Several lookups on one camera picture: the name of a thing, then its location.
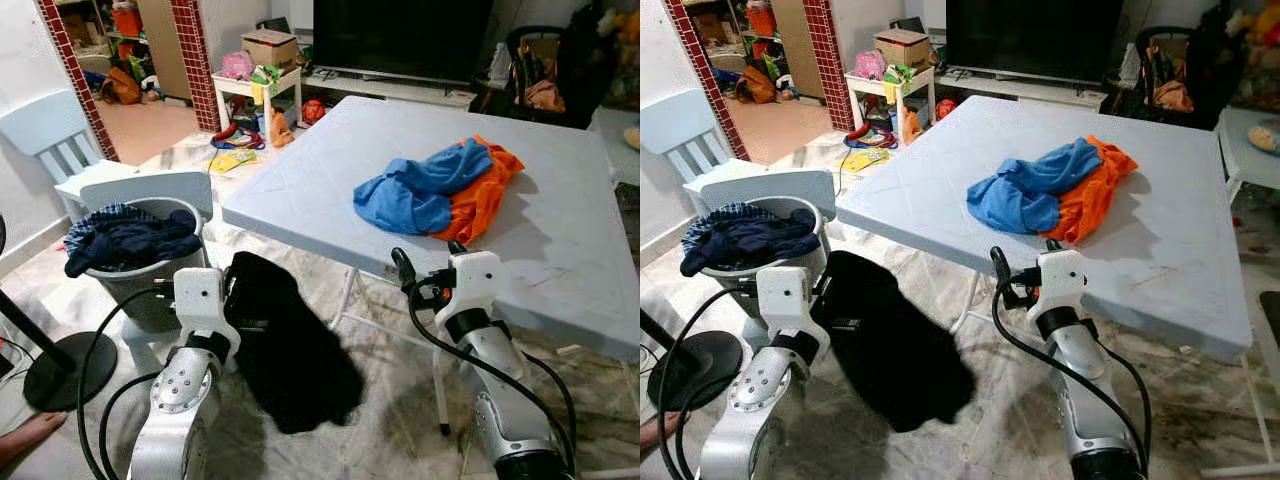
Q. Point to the orange bag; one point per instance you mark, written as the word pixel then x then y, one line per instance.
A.
pixel 1173 96
pixel 545 96

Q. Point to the black garment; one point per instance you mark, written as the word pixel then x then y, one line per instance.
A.
pixel 890 350
pixel 290 350

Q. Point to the black flat television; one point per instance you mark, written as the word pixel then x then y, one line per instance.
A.
pixel 400 40
pixel 1030 40

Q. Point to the yellow picture book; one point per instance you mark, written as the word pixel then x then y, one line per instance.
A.
pixel 866 159
pixel 233 161

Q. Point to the small white kids table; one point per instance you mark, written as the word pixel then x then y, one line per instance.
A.
pixel 225 88
pixel 858 88

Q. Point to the light blue kids chair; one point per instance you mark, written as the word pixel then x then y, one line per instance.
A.
pixel 675 125
pixel 45 125
pixel 770 185
pixel 150 185

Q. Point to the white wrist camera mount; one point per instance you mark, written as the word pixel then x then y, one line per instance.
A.
pixel 1062 280
pixel 198 300
pixel 472 280
pixel 783 300

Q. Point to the pink backpack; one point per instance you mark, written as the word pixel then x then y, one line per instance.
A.
pixel 870 66
pixel 236 67

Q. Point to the black standing fan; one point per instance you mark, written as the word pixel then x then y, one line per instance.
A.
pixel 70 370
pixel 695 370

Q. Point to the blue garment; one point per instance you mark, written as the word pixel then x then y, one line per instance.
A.
pixel 1020 195
pixel 410 195

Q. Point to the person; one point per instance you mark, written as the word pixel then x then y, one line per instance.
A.
pixel 650 432
pixel 30 438

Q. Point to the black chair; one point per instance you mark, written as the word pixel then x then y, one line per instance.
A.
pixel 590 60
pixel 1220 60

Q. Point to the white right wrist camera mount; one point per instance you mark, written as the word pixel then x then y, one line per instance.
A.
pixel 472 280
pixel 1062 280

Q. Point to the brown bag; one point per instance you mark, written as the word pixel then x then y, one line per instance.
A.
pixel 757 88
pixel 122 88

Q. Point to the red ball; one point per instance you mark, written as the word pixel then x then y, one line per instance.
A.
pixel 313 110
pixel 947 109

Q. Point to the brown cardboard box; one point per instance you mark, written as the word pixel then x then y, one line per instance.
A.
pixel 903 48
pixel 270 50

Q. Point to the white side table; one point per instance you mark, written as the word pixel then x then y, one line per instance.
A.
pixel 1245 170
pixel 620 160

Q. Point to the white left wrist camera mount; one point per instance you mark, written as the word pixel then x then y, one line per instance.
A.
pixel 198 300
pixel 783 300

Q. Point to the green and yellow cloth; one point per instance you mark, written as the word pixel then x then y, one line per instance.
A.
pixel 898 80
pixel 266 80

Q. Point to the orange toy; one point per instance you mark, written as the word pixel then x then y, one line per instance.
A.
pixel 281 128
pixel 913 127

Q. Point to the white television stand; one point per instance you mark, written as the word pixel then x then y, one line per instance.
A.
pixel 1030 90
pixel 400 92

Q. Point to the plate with food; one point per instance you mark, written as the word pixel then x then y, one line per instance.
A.
pixel 1262 138
pixel 633 138

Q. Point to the navy clothes pile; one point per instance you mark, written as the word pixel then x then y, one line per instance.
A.
pixel 130 245
pixel 750 240

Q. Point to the orange garment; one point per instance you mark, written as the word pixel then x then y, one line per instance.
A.
pixel 480 200
pixel 1095 200

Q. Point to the red and blue bag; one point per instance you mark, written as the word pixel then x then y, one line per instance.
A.
pixel 238 135
pixel 872 135

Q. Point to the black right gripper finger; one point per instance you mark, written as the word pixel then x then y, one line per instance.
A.
pixel 1053 244
pixel 456 246
pixel 1000 268
pixel 402 268

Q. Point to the grey laundry bucket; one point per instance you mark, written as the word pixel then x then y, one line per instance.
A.
pixel 150 290
pixel 735 285

